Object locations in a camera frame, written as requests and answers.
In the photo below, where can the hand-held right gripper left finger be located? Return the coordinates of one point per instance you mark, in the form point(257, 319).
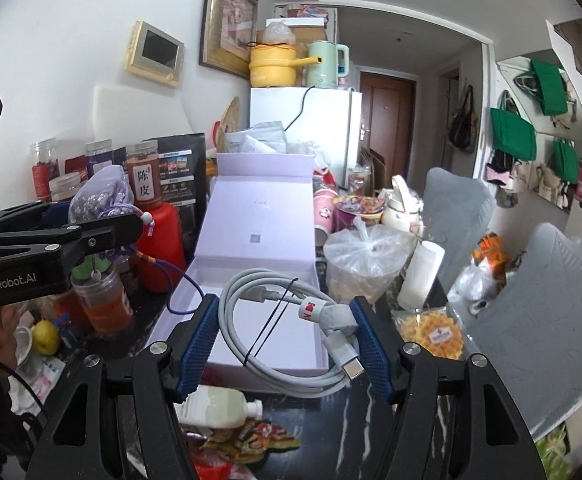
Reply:
point(198, 345)

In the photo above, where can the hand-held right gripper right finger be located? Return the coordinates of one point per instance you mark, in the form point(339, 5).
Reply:
point(371, 350)

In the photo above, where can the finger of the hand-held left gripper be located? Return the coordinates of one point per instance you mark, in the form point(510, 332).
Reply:
point(111, 235)
point(21, 216)

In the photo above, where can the purple sachet with tassel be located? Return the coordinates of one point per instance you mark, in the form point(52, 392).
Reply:
point(96, 200)

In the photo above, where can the brown gold snack packet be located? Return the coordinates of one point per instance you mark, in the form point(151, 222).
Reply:
point(251, 440)

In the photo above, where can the lavender gift box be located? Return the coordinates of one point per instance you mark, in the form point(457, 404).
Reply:
point(251, 210)

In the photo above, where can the red plastic bottle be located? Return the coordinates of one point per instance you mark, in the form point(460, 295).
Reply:
point(163, 250)

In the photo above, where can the short clear jar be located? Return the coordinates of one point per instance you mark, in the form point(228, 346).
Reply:
point(66, 185)

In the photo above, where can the clear jar with red contents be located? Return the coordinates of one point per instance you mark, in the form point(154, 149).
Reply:
point(46, 165)

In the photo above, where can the white lotion bottle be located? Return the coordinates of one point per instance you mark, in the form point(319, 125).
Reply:
point(211, 405)

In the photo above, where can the waffle cookie packet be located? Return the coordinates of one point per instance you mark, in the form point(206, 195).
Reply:
point(431, 335)

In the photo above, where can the orange filled plastic jar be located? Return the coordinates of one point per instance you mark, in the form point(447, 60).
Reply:
point(103, 300)

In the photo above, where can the lemon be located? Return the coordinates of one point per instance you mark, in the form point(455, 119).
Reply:
point(46, 337)

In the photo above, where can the white labelled jar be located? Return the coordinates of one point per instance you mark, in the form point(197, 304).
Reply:
point(143, 160)

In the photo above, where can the plastic bag with food container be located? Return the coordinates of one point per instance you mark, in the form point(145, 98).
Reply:
point(366, 265)

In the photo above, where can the white paper roll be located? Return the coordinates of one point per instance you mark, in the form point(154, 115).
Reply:
point(421, 275)

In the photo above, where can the black printed package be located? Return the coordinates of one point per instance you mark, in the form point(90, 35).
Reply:
point(181, 170)

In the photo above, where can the white plastic bag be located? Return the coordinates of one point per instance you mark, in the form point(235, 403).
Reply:
point(471, 285)

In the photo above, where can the white foam board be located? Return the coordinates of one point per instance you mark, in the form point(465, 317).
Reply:
point(141, 115)

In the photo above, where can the instant noodle cup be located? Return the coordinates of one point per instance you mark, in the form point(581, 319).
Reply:
point(361, 207)

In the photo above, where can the white teapot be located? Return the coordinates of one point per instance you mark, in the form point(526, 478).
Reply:
point(401, 210)

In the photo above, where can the pink panda cup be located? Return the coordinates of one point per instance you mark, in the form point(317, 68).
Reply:
point(323, 212)

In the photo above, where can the orange bag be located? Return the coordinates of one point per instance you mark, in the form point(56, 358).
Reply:
point(491, 257)

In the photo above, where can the woven straw fan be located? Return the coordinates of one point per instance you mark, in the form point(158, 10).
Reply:
point(231, 115)

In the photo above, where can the glass jar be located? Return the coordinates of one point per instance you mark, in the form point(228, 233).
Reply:
point(358, 180)

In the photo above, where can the white mailer bags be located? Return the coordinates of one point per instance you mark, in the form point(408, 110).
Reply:
point(256, 137)

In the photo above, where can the folded cardboard sheets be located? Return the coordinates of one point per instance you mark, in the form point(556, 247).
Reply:
point(376, 167)

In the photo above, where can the crumpled clear plastic bag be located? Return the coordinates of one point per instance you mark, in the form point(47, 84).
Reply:
point(306, 152)

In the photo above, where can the brown door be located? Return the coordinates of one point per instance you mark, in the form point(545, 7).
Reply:
point(386, 120)

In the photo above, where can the white fridge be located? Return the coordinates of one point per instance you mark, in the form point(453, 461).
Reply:
point(321, 125)

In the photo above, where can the yellow cooking pot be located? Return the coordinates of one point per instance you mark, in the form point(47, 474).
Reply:
point(273, 67)

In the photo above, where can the dark hanging handbag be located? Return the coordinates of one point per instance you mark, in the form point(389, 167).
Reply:
point(463, 122)

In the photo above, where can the gold framed picture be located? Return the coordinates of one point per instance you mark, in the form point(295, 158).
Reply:
point(228, 15)

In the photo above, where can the green tote bag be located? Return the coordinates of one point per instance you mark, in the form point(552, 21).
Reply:
point(548, 85)
point(566, 162)
point(513, 132)

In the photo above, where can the small clear plastic bag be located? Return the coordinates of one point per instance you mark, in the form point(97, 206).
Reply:
point(276, 34)

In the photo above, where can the green electric kettle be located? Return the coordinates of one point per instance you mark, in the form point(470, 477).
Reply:
point(323, 65)

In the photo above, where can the cardboard box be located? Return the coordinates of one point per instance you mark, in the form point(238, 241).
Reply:
point(308, 35)

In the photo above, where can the white flat box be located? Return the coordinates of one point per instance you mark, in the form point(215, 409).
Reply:
point(306, 22)

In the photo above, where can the wall intercom panel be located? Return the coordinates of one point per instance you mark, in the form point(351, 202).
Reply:
point(153, 52)

